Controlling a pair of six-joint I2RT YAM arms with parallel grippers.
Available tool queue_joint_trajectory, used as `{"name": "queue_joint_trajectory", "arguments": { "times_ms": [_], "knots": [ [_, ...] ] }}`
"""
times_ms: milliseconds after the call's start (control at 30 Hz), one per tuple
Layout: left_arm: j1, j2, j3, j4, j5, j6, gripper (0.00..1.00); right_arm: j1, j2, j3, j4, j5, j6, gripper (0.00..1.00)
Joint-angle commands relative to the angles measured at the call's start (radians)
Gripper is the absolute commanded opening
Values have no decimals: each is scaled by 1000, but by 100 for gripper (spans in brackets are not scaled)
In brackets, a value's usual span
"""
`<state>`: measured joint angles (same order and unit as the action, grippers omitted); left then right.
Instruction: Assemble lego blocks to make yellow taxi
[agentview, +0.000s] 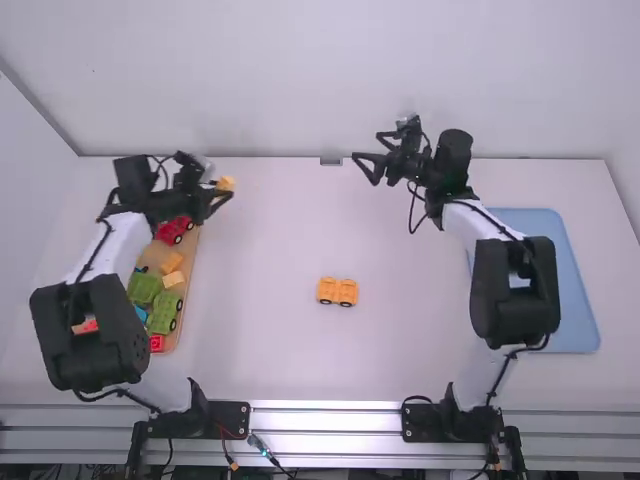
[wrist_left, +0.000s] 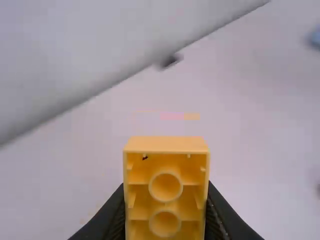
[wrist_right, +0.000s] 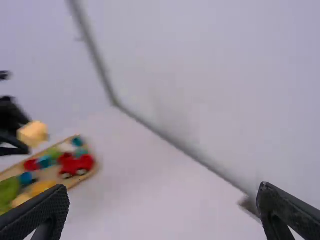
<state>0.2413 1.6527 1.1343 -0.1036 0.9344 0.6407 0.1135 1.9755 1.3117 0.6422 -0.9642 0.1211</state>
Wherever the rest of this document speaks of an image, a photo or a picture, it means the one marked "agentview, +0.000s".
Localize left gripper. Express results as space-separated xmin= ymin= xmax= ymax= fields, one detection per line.
xmin=147 ymin=164 xmax=237 ymax=225

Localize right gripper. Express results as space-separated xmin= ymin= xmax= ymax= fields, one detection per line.
xmin=351 ymin=128 xmax=437 ymax=188

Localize yellow toy car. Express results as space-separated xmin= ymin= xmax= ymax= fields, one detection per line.
xmin=314 ymin=275 xmax=360 ymax=308

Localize red toy car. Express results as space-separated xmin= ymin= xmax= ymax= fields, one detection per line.
xmin=155 ymin=215 xmax=197 ymax=247

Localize tan tray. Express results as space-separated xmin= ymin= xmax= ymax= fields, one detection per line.
xmin=133 ymin=219 xmax=202 ymax=358

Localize green toy car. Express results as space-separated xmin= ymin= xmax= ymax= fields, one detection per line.
xmin=125 ymin=271 xmax=166 ymax=308
xmin=148 ymin=290 xmax=185 ymax=336

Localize blue mat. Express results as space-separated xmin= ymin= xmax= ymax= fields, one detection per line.
xmin=464 ymin=207 xmax=602 ymax=355

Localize silver rails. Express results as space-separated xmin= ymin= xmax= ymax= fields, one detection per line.
xmin=0 ymin=398 xmax=640 ymax=472

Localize black cable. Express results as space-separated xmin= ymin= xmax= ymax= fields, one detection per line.
xmin=406 ymin=178 xmax=435 ymax=236
xmin=148 ymin=148 xmax=200 ymax=194

